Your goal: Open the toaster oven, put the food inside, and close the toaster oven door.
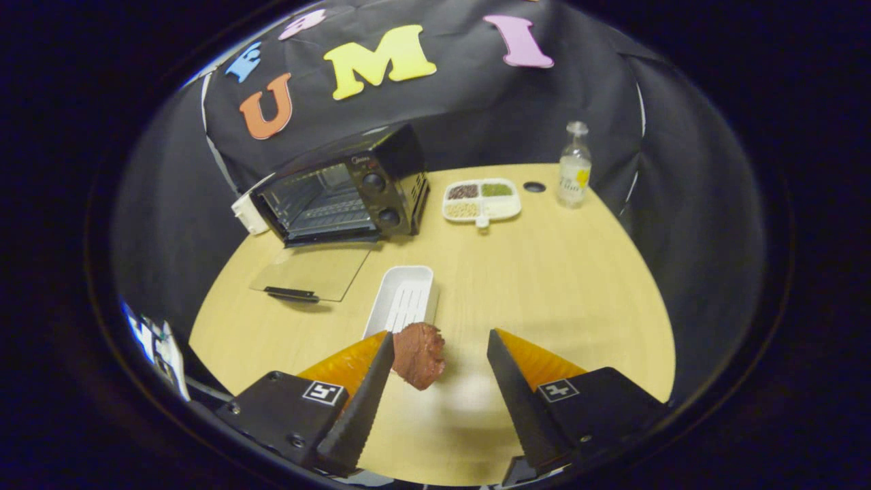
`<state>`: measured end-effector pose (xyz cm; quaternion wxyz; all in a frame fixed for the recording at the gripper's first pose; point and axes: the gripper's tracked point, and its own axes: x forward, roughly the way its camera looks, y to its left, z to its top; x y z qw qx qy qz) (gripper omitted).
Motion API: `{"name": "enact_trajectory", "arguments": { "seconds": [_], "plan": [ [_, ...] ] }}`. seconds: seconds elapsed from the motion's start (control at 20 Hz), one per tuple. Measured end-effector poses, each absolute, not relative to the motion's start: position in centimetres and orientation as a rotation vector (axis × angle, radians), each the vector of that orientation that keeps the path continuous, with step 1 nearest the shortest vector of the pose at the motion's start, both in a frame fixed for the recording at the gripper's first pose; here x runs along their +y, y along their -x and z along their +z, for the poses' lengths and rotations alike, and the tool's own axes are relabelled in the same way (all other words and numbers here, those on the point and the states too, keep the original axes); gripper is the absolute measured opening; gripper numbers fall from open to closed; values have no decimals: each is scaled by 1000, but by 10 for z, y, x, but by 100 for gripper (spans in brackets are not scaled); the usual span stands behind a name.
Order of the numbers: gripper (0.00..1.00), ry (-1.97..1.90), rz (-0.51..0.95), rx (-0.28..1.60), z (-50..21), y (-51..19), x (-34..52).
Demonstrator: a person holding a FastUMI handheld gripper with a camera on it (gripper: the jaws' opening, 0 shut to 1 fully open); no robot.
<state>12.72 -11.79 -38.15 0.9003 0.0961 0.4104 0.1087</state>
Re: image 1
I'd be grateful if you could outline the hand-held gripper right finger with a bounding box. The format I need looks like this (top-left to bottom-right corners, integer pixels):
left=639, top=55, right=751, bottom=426
left=487, top=329, right=671, bottom=485

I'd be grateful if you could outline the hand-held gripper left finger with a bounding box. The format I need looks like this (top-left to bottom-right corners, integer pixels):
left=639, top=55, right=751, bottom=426
left=216, top=331, right=396, bottom=477

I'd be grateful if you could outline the reddish brown meat piece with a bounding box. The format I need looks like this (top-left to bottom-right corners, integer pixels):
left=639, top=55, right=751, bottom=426
left=392, top=323, right=447, bottom=391

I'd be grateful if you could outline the black toaster oven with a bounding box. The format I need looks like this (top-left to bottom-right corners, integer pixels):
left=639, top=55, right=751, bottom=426
left=248, top=122, right=431, bottom=304

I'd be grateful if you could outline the white bread toaster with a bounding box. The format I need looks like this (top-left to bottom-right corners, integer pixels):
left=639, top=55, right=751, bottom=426
left=231, top=174, right=275, bottom=236

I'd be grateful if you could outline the white rectangular tray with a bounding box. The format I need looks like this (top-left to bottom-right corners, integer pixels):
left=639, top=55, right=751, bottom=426
left=363, top=265, right=440, bottom=340

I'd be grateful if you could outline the white divided dish with beans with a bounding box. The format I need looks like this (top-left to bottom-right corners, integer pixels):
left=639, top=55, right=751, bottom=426
left=442, top=178, right=523, bottom=229

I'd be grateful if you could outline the clear glass bottle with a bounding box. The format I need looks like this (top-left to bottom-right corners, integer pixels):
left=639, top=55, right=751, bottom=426
left=557, top=121, right=593, bottom=209

